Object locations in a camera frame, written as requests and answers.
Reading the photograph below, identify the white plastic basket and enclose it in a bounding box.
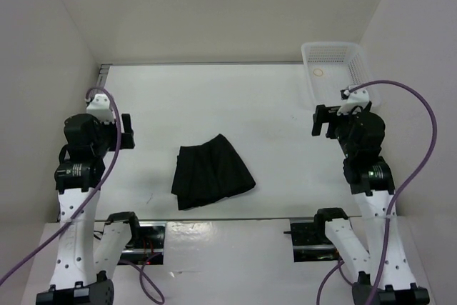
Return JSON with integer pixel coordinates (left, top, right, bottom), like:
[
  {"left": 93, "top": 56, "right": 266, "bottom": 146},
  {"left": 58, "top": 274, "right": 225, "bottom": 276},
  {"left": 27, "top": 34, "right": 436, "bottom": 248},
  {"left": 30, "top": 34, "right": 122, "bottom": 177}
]
[{"left": 301, "top": 41, "right": 374, "bottom": 105}]

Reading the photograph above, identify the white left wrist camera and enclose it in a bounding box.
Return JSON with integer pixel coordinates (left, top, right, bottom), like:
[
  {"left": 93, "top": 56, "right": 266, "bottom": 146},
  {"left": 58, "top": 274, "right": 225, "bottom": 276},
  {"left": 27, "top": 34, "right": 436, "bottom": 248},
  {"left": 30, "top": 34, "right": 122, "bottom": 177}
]
[{"left": 86, "top": 94, "right": 115, "bottom": 124}]

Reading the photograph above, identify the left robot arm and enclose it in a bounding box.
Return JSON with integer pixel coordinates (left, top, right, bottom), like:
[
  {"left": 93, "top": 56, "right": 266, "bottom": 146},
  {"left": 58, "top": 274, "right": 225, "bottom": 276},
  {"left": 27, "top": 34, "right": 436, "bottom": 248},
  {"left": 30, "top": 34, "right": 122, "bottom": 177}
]
[{"left": 36, "top": 114, "right": 142, "bottom": 304}]

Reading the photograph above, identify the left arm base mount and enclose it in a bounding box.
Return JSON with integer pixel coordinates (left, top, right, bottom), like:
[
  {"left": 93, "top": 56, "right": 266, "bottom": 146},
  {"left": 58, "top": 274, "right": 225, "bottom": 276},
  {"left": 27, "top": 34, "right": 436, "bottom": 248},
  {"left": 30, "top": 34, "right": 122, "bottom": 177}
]
[{"left": 118, "top": 221, "right": 166, "bottom": 266}]

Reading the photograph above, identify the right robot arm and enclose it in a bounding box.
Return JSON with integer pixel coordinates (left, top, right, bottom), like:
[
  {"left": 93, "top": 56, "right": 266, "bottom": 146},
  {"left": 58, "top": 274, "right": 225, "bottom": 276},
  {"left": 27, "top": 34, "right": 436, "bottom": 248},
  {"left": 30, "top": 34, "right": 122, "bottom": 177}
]
[{"left": 311, "top": 105, "right": 431, "bottom": 304}]

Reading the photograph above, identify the orange rubber band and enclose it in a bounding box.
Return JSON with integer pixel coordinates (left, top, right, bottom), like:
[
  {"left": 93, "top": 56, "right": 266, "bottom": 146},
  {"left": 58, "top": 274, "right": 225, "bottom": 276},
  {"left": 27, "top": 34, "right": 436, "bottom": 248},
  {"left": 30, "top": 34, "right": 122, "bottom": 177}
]
[{"left": 313, "top": 68, "right": 324, "bottom": 77}]

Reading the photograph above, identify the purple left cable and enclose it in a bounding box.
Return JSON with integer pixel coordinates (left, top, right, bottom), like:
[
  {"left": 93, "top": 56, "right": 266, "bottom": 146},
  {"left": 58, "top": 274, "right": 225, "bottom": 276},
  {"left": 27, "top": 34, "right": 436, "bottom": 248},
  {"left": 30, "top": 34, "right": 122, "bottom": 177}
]
[{"left": 0, "top": 86, "right": 166, "bottom": 305}]

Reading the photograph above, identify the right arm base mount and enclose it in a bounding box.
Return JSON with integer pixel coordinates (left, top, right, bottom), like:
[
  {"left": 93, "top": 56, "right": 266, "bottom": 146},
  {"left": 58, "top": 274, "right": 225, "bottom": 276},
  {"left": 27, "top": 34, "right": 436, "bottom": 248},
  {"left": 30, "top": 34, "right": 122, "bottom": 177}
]
[{"left": 284, "top": 221, "right": 338, "bottom": 263}]

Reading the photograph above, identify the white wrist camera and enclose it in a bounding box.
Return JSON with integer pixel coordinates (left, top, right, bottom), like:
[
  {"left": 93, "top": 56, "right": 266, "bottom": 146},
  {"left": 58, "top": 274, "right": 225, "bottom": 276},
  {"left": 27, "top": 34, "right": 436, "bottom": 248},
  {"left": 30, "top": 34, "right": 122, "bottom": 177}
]
[
  {"left": 86, "top": 94, "right": 115, "bottom": 124},
  {"left": 337, "top": 87, "right": 370, "bottom": 115}
]

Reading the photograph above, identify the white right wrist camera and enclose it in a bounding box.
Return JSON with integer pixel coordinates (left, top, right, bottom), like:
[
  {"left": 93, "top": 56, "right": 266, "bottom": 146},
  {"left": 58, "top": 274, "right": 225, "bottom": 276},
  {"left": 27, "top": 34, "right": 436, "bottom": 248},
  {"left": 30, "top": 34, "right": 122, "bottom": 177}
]
[{"left": 337, "top": 87, "right": 370, "bottom": 115}]

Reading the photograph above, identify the black pleated skirt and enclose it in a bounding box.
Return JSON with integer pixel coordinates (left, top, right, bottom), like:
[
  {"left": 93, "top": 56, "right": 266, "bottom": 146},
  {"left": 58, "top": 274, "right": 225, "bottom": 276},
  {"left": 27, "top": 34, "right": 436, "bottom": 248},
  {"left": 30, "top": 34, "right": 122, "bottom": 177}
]
[{"left": 171, "top": 134, "right": 256, "bottom": 211}]

